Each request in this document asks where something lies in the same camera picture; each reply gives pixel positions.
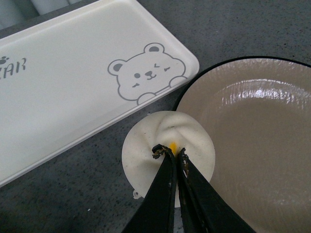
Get white steamed bun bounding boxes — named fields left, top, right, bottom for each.
left=122, top=111, right=215, bottom=198

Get white bear print tray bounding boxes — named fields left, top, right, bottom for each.
left=0, top=0, right=199, bottom=185

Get beige plate with black rim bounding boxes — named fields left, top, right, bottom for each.
left=177, top=57, right=311, bottom=233

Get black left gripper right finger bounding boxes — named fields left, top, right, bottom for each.
left=178, top=148, right=255, bottom=233

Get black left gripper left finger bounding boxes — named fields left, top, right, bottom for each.
left=123, top=144, right=177, bottom=233

